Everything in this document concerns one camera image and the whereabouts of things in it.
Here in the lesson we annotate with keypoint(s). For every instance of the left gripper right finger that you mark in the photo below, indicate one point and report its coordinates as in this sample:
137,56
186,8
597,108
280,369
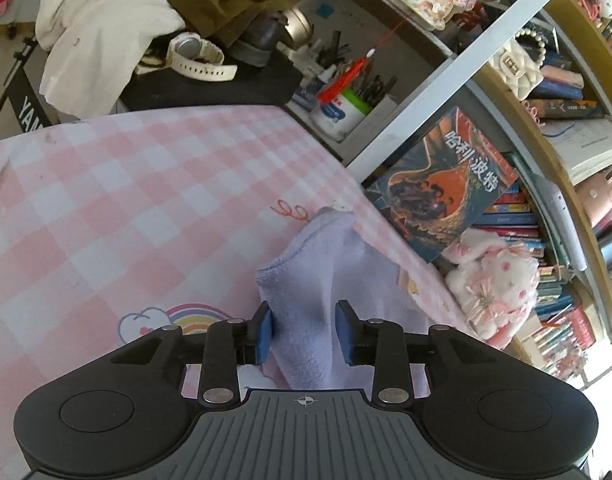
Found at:
381,345

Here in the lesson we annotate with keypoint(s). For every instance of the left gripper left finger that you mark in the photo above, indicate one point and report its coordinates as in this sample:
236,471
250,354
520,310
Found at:
228,345

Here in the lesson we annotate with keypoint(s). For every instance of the purple and pink sweater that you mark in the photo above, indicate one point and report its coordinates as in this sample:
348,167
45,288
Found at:
328,261

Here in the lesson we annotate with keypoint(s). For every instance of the white pink plush bunny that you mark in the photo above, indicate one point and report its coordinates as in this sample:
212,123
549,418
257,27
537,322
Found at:
495,283

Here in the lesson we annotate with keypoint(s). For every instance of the Harry Potter book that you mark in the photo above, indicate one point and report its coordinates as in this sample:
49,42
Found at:
439,187

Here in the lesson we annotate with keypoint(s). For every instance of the white tablet device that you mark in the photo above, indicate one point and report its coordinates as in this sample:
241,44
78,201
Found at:
554,208

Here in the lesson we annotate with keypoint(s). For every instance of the white pen cup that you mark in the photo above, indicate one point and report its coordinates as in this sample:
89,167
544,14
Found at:
339,117

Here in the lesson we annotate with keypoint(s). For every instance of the white wooden bookshelf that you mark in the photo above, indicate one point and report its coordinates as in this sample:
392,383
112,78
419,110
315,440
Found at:
434,77

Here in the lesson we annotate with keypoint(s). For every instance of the red tassel ornament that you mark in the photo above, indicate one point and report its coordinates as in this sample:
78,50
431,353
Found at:
326,95

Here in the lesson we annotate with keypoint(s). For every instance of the pink cylindrical container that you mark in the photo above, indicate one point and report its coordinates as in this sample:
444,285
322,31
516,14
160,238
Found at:
595,194

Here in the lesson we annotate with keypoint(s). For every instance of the white wristwatch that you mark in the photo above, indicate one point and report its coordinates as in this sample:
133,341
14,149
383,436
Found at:
196,58

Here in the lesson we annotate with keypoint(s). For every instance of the white quilted pearl handbag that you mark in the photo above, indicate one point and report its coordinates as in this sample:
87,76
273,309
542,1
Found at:
513,64

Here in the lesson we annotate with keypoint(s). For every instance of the metal bowl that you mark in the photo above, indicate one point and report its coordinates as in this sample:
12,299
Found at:
297,29

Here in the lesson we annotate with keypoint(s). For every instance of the white cloth garment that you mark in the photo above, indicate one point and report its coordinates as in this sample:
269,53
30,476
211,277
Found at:
94,46

